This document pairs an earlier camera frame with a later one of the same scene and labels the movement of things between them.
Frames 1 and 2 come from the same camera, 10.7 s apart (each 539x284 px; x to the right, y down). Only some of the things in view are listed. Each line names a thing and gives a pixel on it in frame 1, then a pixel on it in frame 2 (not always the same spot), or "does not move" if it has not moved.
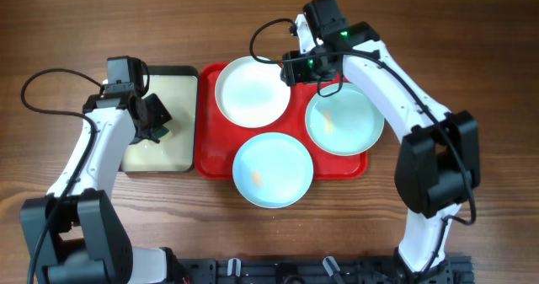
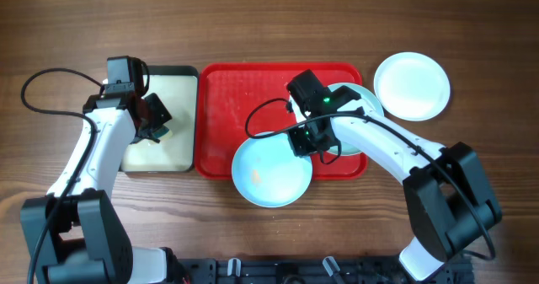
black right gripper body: x=307 y=70 → x=304 y=142
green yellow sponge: x=162 y=133 does not move
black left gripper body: x=157 y=120 does not move
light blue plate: x=273 y=170 does not move
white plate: x=251 y=93 → x=412 y=86
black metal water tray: x=176 y=88 does not move
